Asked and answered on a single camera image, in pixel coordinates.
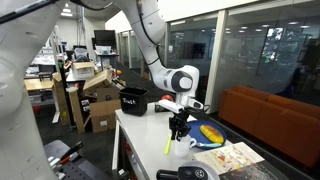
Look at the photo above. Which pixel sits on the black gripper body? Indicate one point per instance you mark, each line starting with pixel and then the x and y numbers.
pixel 179 120

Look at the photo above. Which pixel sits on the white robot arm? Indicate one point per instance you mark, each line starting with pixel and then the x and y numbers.
pixel 20 100

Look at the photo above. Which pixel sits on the yellow highlighter pen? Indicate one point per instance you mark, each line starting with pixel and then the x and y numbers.
pixel 167 146

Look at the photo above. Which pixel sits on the blue plate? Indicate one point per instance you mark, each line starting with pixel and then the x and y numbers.
pixel 200 131

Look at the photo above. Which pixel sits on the yellow toy corn cob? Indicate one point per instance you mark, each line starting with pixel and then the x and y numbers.
pixel 212 134

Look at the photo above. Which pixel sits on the light blue plastic utensil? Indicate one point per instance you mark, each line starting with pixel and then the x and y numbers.
pixel 210 145

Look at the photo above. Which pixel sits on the black device at edge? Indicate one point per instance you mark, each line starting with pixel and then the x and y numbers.
pixel 190 173

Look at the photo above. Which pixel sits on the black trash bin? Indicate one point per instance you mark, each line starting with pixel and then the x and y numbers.
pixel 134 101

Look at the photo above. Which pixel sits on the discrete mathematics book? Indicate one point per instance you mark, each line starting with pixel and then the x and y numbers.
pixel 230 156

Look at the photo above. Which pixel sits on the cardboard box with white label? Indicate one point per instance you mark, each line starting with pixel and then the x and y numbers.
pixel 104 115

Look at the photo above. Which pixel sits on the tilted flat cardboard box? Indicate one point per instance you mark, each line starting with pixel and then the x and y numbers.
pixel 97 81

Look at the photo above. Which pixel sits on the orange sofa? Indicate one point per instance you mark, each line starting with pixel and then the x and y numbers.
pixel 276 126

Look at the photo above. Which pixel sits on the narrow cardboard box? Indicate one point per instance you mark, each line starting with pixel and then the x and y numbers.
pixel 77 110

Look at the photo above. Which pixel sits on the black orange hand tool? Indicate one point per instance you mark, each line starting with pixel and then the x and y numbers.
pixel 70 150

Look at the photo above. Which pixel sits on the white topped cardboard box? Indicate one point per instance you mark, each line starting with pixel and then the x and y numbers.
pixel 82 70

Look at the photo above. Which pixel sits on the black computer monitor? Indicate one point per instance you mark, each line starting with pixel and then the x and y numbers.
pixel 105 38

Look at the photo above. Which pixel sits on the tall cardboard sheet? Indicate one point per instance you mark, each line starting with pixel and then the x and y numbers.
pixel 60 100

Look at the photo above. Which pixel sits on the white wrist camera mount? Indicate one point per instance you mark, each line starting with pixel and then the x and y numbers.
pixel 170 106

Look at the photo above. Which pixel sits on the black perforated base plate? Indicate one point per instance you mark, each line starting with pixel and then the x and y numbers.
pixel 76 168

